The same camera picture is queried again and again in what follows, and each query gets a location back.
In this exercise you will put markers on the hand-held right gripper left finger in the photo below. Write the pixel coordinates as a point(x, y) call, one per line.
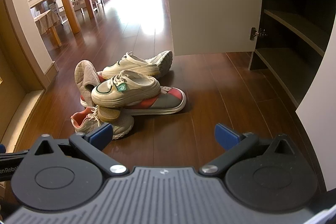
point(101, 134)

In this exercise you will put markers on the white cabinet door with hinge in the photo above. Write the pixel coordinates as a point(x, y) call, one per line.
point(215, 3)

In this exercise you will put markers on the dark shoe cabinet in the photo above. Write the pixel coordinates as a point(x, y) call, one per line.
point(288, 19)

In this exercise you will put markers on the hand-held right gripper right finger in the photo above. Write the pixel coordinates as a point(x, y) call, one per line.
point(226, 134)

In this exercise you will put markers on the metal door hinge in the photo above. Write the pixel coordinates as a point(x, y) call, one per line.
point(257, 33)

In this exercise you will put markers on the white mule sneaker green label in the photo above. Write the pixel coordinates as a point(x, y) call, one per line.
point(128, 66)
point(126, 90)

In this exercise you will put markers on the wooden stool with cloth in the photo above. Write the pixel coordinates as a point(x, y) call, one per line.
point(47, 21)

